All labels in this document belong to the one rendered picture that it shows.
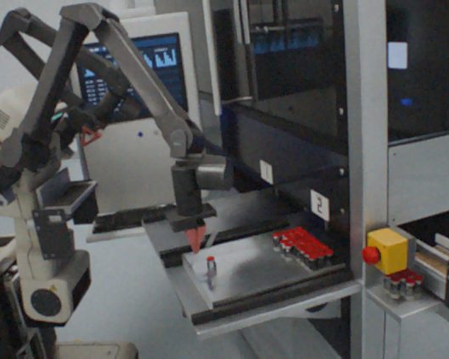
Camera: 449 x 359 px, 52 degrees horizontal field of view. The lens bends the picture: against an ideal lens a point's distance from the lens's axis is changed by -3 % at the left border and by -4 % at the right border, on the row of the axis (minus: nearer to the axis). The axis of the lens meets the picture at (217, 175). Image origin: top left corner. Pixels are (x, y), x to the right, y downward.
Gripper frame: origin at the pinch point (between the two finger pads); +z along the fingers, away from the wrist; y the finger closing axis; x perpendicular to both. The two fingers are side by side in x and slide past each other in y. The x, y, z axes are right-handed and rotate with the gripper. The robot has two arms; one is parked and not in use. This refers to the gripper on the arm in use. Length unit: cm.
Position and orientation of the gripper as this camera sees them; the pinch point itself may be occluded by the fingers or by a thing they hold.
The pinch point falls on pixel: (195, 250)
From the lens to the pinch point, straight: 105.9
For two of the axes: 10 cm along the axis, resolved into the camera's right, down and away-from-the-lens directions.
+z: 1.1, 9.5, 3.0
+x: -3.2, -2.5, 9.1
